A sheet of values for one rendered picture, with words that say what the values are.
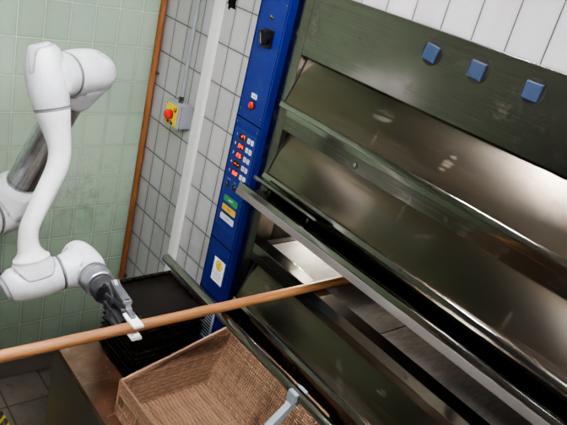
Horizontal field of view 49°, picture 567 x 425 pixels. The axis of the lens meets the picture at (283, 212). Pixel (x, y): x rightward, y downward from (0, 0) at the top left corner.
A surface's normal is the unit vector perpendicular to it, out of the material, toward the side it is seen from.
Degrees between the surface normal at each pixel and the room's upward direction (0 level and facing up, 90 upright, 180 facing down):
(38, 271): 64
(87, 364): 0
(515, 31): 90
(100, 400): 0
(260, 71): 90
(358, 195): 70
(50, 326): 90
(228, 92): 90
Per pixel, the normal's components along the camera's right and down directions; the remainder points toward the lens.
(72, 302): 0.61, 0.45
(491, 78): -0.76, 0.09
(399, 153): -0.63, -0.22
